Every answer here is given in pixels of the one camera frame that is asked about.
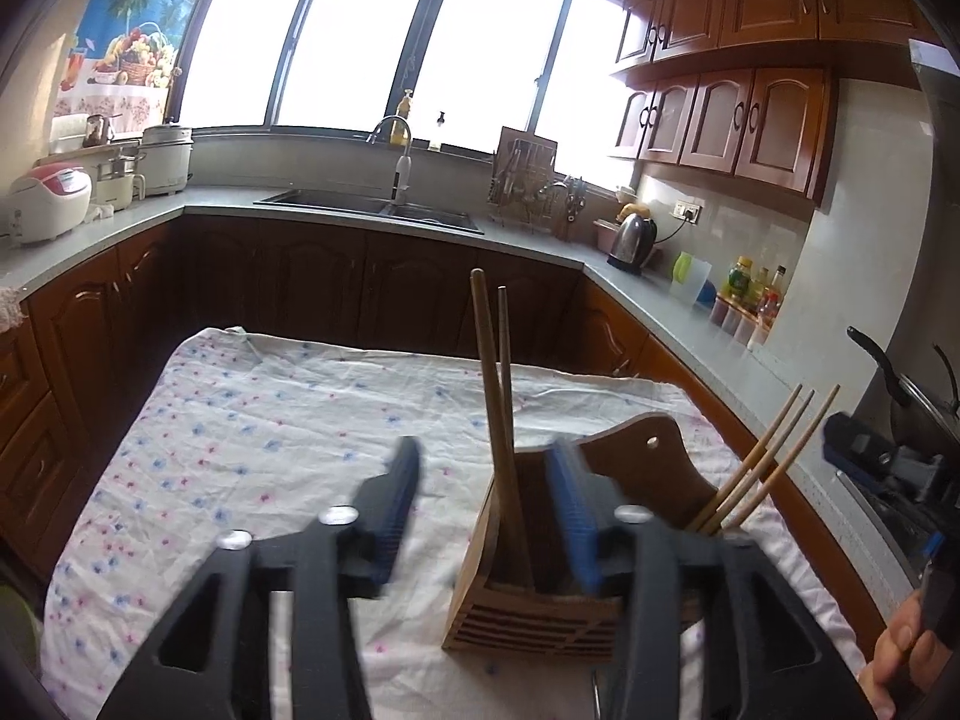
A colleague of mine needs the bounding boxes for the tropical fruit poster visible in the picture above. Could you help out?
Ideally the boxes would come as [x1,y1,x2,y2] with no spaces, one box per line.
[52,0,197,137]

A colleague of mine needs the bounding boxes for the wooden chopstick five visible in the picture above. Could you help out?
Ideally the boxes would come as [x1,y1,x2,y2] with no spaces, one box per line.
[695,388,814,535]

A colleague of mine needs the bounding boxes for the white round cooker pot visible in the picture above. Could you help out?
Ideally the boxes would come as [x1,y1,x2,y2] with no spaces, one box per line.
[139,124,194,197]

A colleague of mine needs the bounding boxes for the white red rice cooker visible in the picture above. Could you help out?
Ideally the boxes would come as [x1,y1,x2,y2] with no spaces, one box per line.
[2,163,91,245]

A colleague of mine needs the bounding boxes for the yellow oil bottle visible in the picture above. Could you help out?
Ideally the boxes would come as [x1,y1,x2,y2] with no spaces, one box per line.
[721,255,754,305]

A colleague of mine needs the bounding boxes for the green lid plastic jug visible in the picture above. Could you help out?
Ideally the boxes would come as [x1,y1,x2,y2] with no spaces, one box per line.
[670,252,711,305]

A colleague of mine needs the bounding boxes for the person right hand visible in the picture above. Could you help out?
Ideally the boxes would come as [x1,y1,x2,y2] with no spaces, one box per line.
[857,590,952,720]

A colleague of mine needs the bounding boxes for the wooden chopstick two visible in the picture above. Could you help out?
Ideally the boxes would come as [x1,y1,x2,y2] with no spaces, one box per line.
[496,284,514,456]

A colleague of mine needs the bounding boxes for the steel electric kettle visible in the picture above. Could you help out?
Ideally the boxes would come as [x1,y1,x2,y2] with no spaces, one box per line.
[607,203,658,273]

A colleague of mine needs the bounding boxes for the upper wooden cabinets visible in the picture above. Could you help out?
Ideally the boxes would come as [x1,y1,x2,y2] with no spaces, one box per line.
[613,0,937,203]

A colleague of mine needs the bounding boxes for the wooden chopstick one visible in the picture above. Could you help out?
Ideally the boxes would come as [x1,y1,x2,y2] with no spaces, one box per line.
[470,268,534,590]

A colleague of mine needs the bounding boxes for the lower wooden cabinets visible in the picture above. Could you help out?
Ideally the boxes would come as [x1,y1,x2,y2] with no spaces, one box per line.
[0,213,887,653]

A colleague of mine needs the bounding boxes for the black wok pan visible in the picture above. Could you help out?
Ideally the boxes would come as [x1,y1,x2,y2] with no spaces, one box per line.
[846,325,958,458]

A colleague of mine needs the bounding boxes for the steel kitchen sink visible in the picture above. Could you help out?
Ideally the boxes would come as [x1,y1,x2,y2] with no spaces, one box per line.
[257,188,482,234]

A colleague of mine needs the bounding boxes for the chrome sink faucet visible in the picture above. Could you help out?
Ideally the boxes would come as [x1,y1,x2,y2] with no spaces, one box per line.
[364,113,415,205]

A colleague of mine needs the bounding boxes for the floral white tablecloth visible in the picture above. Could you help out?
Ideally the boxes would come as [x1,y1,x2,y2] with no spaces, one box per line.
[37,325,872,720]

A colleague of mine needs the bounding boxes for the spice jar row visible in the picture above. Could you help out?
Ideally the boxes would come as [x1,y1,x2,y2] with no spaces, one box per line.
[709,296,770,348]

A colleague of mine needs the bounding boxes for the yellow soap bottle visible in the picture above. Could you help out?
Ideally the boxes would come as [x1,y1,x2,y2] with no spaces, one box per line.
[389,89,413,146]

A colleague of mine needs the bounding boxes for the wooden cabinets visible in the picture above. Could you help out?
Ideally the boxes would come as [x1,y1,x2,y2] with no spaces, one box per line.
[613,0,937,203]
[0,213,887,653]

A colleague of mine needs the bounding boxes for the wooden utensil holder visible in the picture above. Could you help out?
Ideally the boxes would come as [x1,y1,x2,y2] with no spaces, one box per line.
[443,411,716,663]

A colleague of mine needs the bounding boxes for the knife and utensil rack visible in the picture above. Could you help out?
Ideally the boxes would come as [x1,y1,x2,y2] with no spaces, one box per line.
[487,127,587,241]

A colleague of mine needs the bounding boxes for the pink cloth on counter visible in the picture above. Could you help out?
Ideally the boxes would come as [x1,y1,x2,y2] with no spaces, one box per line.
[0,286,25,333]

